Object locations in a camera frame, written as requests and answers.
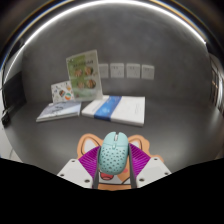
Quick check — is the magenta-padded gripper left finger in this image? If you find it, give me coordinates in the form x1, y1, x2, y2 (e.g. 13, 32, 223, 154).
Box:
56, 145, 102, 190

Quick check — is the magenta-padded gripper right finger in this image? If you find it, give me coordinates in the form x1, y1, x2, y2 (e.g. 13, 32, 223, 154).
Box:
127, 143, 173, 190

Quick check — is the mint green perforated computer mouse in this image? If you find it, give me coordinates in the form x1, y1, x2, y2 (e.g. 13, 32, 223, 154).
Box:
97, 131, 130, 176

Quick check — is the orange cat-shaped mouse pad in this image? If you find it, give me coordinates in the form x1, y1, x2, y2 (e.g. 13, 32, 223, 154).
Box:
76, 133, 165, 191

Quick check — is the white book with blue band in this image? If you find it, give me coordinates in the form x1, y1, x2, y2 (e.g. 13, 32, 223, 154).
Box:
81, 95, 147, 128

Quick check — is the grey-white flat book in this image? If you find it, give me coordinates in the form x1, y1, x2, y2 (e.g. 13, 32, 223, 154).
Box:
35, 100, 83, 123

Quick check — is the small colourful printed card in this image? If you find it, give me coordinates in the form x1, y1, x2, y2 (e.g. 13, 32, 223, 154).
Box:
50, 80, 76, 104

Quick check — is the black monitor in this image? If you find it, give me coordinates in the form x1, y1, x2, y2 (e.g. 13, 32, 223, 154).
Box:
1, 71, 28, 126

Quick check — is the row of white wall sockets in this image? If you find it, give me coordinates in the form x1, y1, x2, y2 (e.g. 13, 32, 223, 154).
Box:
98, 62, 156, 81

